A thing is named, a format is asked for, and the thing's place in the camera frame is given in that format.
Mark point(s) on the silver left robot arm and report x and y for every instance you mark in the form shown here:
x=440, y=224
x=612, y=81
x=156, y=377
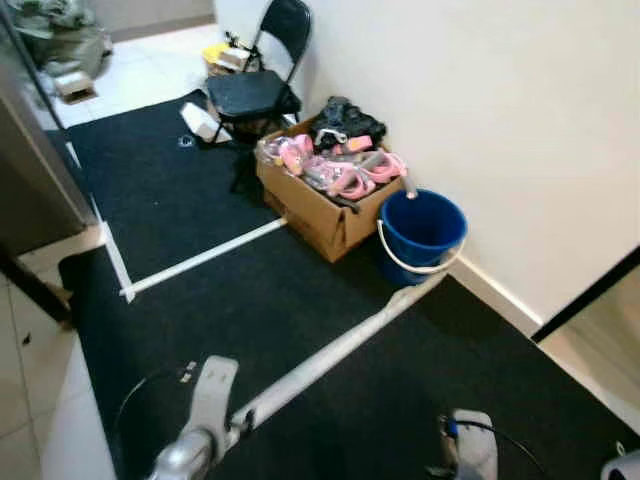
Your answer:
x=185, y=458

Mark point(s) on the pink roller skate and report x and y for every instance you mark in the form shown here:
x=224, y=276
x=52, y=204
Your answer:
x=355, y=178
x=296, y=155

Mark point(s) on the black roller skate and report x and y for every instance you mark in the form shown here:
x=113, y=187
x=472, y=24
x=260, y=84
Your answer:
x=345, y=122

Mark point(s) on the long white floor strip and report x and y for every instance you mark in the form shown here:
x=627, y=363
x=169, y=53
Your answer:
x=340, y=345

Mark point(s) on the cardboard box of skates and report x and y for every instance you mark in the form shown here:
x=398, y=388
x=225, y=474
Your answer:
x=315, y=220

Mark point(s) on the black floor mat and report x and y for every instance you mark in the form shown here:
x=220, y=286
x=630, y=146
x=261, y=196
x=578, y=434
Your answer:
x=300, y=300
x=160, y=190

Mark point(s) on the black folding chair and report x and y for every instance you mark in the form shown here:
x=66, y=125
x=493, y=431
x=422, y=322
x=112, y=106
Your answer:
x=250, y=92

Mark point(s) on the small white box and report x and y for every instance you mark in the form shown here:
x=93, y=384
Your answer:
x=200, y=122

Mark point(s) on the yellow container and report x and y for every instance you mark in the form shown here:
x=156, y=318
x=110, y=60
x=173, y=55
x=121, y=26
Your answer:
x=215, y=55

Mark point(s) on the small open cardboard box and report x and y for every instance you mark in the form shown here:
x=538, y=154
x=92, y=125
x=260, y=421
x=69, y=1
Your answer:
x=76, y=90

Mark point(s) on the grey green bag pile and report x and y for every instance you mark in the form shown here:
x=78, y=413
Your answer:
x=60, y=35

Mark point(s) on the grey metal door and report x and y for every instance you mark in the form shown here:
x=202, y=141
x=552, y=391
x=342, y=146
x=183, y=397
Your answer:
x=30, y=160

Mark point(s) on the black frame bar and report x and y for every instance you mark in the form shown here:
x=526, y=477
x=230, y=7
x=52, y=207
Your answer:
x=590, y=292
x=30, y=282

